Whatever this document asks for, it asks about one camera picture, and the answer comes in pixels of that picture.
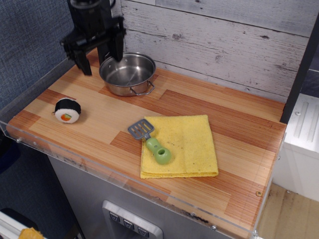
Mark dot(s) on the yellow folded cloth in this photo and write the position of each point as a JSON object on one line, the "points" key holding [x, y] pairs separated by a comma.
{"points": [[190, 141]]}

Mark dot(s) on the yellow object bottom left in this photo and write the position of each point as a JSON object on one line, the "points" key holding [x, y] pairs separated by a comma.
{"points": [[30, 233]]}

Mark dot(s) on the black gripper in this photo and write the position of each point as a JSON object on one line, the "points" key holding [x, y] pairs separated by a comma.
{"points": [[93, 26]]}

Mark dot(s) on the white box at right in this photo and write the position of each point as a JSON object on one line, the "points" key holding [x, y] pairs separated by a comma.
{"points": [[297, 167]]}

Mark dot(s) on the silver cabinet button panel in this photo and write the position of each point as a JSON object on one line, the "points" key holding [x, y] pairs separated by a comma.
{"points": [[130, 221]]}

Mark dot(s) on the dark right vertical post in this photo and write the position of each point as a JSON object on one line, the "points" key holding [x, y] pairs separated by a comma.
{"points": [[304, 21]]}

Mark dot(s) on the green grey toy spatula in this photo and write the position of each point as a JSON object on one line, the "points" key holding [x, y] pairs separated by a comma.
{"points": [[142, 129]]}

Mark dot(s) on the stainless steel pot bowl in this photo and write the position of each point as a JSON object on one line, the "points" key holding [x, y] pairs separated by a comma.
{"points": [[134, 75]]}

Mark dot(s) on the clear acrylic table guard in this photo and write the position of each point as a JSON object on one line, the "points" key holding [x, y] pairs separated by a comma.
{"points": [[96, 159]]}

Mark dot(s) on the plush sushi roll toy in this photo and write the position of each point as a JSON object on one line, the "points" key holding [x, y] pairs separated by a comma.
{"points": [[67, 110]]}

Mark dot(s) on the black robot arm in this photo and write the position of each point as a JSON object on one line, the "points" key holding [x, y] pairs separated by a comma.
{"points": [[86, 3]]}

